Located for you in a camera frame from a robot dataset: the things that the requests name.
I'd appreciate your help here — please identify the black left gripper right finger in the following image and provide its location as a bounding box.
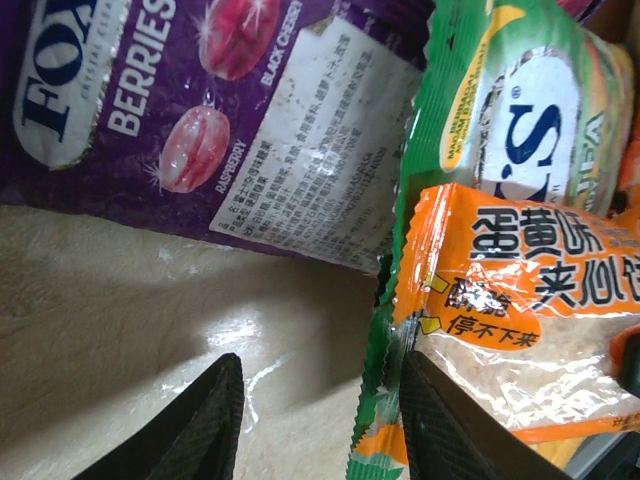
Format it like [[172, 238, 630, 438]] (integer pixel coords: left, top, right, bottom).
[[398, 349, 572, 480]]

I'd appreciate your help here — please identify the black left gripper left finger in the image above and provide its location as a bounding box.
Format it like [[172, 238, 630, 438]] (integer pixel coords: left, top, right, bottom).
[[72, 352, 246, 480]]

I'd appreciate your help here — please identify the orange egg yolk snack packet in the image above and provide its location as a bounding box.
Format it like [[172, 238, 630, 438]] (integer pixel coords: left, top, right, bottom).
[[389, 182, 640, 446]]

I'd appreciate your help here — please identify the purple Fox's berries candy bag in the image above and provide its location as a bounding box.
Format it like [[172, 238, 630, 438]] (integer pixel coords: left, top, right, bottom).
[[0, 0, 436, 276]]

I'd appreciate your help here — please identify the green Fox's candy bag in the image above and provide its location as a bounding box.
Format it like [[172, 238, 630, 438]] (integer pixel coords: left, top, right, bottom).
[[347, 0, 636, 480]]

